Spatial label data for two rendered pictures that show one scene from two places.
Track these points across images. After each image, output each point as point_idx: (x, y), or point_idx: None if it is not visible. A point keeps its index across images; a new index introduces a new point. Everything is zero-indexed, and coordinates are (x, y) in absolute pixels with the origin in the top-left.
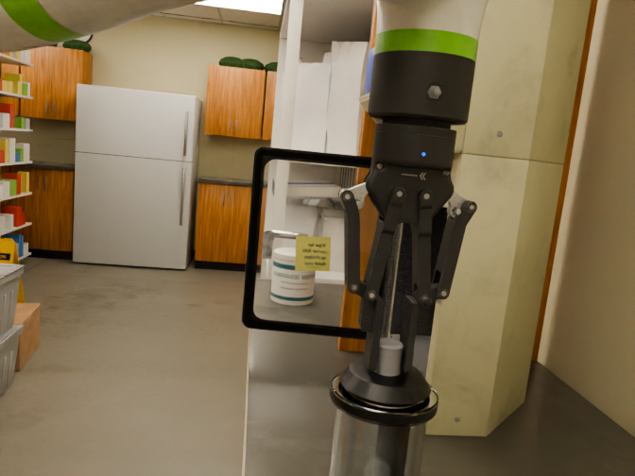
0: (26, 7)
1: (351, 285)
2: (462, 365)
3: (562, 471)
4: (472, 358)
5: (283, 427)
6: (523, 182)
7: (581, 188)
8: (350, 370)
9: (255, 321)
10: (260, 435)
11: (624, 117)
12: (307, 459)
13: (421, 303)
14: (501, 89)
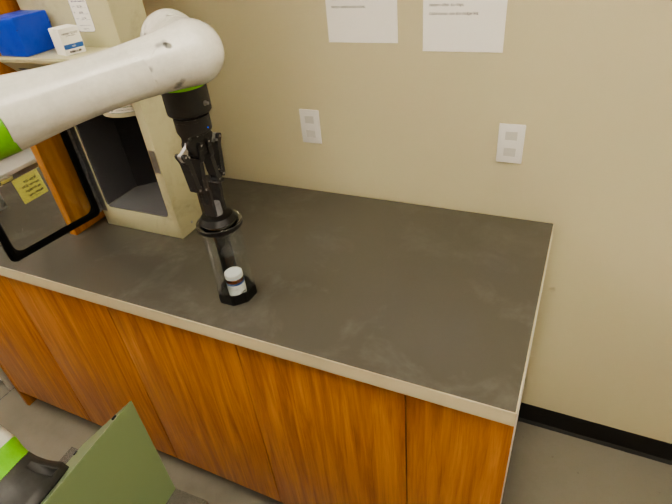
0: (8, 151)
1: (199, 190)
2: (182, 196)
3: (243, 212)
4: (184, 189)
5: (126, 283)
6: None
7: None
8: (208, 222)
9: (20, 253)
10: (124, 294)
11: (158, 8)
12: (159, 283)
13: (221, 181)
14: None
